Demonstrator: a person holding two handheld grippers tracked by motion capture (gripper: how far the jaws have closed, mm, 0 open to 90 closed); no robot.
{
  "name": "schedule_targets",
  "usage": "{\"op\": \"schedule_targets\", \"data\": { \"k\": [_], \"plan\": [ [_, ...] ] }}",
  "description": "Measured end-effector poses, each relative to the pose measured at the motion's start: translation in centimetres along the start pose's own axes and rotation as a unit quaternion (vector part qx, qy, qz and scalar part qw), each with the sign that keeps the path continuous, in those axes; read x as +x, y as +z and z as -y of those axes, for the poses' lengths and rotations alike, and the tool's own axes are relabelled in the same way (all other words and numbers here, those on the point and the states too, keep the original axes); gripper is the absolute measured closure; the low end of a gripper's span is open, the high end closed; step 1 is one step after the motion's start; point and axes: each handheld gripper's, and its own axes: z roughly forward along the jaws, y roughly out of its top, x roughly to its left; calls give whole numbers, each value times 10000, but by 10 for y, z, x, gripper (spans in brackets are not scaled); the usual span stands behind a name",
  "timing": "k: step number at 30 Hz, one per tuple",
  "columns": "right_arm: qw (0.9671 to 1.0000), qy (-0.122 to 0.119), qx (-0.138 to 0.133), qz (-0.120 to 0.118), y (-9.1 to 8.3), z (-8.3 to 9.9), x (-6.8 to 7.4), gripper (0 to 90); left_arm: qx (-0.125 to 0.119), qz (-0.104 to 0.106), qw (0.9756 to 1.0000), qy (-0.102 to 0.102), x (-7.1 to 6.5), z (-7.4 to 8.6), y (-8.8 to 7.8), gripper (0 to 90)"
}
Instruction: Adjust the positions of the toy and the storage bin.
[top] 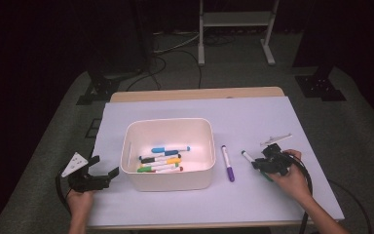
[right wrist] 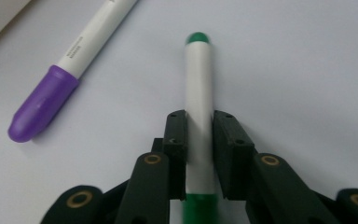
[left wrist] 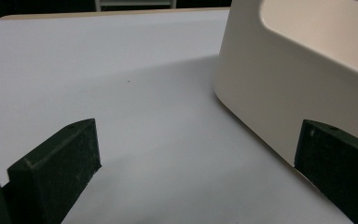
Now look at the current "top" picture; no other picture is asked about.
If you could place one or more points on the purple marker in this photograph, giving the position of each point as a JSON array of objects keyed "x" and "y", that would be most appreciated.
[{"x": 230, "y": 174}]

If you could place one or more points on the person's left hand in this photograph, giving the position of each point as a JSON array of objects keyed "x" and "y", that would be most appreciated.
[{"x": 79, "y": 203}]

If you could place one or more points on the black stand base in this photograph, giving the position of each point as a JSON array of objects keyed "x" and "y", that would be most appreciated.
[
  {"x": 319, "y": 87},
  {"x": 99, "y": 89}
]

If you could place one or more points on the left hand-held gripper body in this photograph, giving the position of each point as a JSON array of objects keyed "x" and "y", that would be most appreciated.
[{"x": 86, "y": 182}]

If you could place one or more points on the person's right hand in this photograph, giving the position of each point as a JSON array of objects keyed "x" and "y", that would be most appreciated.
[{"x": 295, "y": 182}]

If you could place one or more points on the light green marker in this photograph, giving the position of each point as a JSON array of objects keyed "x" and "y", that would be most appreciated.
[{"x": 143, "y": 169}]

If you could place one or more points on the black floor frame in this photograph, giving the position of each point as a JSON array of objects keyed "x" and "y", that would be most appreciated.
[{"x": 92, "y": 120}]

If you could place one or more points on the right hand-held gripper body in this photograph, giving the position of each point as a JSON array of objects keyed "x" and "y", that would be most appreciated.
[{"x": 277, "y": 162}]

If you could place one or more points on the red marker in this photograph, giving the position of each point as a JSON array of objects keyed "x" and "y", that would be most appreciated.
[{"x": 180, "y": 168}]

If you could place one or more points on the white plastic storage box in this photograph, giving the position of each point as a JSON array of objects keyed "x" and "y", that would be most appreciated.
[{"x": 168, "y": 183}]

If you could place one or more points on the light blue marker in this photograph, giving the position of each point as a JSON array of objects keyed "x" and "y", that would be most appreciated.
[{"x": 158, "y": 149}]

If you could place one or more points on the white metal frame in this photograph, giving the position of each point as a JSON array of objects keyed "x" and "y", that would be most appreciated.
[{"x": 235, "y": 18}]

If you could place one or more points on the black marker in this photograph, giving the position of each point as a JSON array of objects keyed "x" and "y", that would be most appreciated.
[{"x": 147, "y": 160}]

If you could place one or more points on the white sheet covered board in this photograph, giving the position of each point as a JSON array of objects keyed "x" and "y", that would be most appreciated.
[{"x": 175, "y": 208}]

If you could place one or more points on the dark blue marker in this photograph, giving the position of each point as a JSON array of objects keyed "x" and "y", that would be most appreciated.
[{"x": 172, "y": 152}]

